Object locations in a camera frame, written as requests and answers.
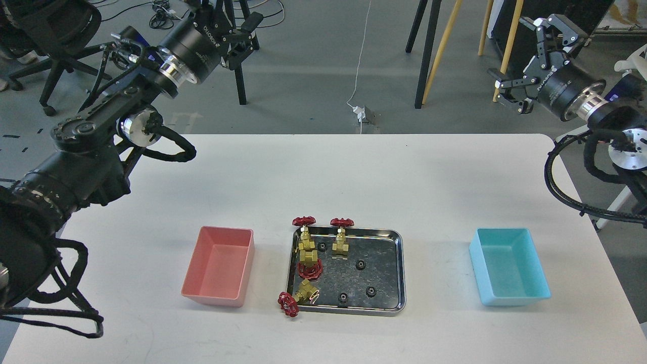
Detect white power plug box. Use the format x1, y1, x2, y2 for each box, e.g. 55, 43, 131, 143
353, 106, 379, 126

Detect black floor cables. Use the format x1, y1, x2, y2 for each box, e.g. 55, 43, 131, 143
88, 0, 286, 30

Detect white cable on floor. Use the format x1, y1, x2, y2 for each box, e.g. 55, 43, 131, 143
346, 0, 373, 135

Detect black tripod legs left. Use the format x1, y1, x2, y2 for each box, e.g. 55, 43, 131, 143
224, 1, 260, 105

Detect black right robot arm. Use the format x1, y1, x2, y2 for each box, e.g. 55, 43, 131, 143
489, 14, 645, 225

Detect brass valve back right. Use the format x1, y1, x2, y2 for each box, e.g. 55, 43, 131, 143
330, 217, 354, 259

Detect black stand legs centre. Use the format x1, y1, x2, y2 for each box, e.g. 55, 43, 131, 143
406, 1, 442, 110

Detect yellow wooden easel legs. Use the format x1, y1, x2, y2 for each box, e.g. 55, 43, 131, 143
423, 1, 524, 105

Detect shiny metal tray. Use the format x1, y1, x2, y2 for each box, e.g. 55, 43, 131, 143
298, 225, 406, 316

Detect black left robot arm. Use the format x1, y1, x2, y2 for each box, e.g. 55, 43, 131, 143
1, 1, 264, 338

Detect brass valve back left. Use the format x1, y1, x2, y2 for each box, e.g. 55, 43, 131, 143
293, 216, 317, 268

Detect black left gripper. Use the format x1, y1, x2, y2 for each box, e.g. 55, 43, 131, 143
159, 1, 263, 84

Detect black office chair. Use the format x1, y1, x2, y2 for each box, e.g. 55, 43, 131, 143
2, 1, 111, 117

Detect brass valve front left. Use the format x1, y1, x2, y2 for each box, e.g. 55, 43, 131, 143
278, 279, 319, 317

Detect blue plastic box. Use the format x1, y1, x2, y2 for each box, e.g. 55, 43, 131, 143
469, 228, 551, 306

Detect white stand frame right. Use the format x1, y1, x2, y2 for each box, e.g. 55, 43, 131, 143
544, 46, 645, 230

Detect black equipment case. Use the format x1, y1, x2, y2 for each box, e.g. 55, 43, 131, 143
492, 1, 613, 78

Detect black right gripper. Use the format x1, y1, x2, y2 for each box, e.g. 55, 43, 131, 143
488, 14, 606, 121

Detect pink plastic box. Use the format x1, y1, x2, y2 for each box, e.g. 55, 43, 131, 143
181, 226, 255, 308

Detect brass valve red handwheel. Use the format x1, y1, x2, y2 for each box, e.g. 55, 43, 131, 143
297, 249, 323, 280

